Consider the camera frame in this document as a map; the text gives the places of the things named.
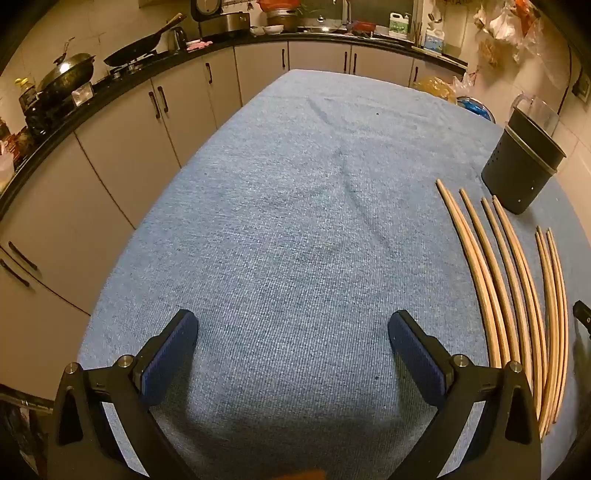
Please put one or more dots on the yellow plastic bag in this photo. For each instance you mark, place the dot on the yellow plastic bag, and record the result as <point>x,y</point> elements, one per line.
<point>434,88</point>

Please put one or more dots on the printed white hanging bag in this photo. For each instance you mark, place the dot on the printed white hanging bag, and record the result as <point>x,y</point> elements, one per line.
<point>508,21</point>

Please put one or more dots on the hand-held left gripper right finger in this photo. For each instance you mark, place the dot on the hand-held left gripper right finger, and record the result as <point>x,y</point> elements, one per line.
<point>415,355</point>

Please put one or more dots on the black kitchen countertop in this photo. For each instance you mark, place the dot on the black kitchen countertop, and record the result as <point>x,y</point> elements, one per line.
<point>240,40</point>

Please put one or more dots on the bunch of wooden chopsticks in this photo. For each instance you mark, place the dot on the bunch of wooden chopsticks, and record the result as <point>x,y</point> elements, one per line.
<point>495,341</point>

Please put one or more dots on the small red basin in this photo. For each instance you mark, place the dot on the small red basin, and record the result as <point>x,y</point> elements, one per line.
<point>363,26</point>

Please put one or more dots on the black cylindrical chopstick holder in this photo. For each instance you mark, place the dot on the black cylindrical chopstick holder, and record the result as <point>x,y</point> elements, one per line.
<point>517,175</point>

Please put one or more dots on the blue tablecloth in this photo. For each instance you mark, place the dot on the blue tablecloth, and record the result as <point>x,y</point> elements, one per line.
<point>286,230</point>

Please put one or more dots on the cooking oil bottle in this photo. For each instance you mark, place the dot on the cooking oil bottle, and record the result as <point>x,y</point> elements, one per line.
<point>27,94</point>

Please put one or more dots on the dark chopstick bundle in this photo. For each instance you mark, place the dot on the dark chopstick bundle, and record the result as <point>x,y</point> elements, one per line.
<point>418,33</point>

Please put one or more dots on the pink cloth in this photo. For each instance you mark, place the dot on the pink cloth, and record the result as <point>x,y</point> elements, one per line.
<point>198,45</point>

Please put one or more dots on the blue label detergent jug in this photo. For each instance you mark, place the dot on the blue label detergent jug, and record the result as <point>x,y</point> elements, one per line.
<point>434,40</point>

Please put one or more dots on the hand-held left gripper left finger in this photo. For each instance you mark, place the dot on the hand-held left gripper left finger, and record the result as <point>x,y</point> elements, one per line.
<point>171,355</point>

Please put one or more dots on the clear hanging plastic bag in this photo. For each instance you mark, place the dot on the clear hanging plastic bag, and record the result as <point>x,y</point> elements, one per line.
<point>535,50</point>

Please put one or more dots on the blue plastic bag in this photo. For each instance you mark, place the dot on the blue plastic bag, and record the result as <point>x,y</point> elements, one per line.
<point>475,110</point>

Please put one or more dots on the brown pot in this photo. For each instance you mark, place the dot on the brown pot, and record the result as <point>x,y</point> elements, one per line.
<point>281,21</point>

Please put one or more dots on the steel lidded wok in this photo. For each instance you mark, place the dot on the steel lidded wok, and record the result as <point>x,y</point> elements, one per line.
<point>69,69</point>

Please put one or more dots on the clear glass mug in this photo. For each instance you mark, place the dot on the clear glass mug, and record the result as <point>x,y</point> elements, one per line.
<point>545,110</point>

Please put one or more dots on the wooden cutting board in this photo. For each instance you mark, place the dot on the wooden cutting board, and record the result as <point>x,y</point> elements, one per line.
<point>438,56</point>

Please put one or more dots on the hanging bag with brown contents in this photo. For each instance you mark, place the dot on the hanging bag with brown contents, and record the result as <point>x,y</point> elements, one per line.
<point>489,53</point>

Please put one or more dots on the green label detergent jug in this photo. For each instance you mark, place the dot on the green label detergent jug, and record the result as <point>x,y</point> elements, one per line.
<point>399,25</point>

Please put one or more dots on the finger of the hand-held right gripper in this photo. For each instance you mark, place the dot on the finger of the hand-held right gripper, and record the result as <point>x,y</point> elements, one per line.
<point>583,318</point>

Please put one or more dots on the beige lower kitchen cabinets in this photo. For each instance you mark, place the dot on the beige lower kitchen cabinets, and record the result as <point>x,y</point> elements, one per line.
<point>115,152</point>

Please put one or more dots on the large red basin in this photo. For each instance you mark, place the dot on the large red basin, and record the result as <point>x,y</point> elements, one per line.
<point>274,4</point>

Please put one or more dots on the wall socket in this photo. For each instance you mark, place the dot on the wall socket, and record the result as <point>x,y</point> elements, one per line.
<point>582,86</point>

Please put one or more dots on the crumpled white plastic bag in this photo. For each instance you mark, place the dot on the crumpled white plastic bag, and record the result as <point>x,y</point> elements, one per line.
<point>464,84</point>

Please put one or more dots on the steel sink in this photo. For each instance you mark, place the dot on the steel sink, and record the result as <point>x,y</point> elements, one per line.
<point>323,29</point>

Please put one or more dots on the knotted white plastic bag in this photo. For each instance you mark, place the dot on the knotted white plastic bag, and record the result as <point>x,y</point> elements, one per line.
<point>5,168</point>

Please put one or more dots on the rice cooker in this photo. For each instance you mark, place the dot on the rice cooker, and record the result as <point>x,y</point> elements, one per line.
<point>226,23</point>

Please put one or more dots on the small clear container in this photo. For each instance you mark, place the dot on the small clear container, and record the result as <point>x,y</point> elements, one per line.
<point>83,93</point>

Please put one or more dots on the steel faucet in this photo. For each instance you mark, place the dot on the steel faucet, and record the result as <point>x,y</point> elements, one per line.
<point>346,14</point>

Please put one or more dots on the black gas stove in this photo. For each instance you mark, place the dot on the black gas stove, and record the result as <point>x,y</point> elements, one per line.
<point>51,113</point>

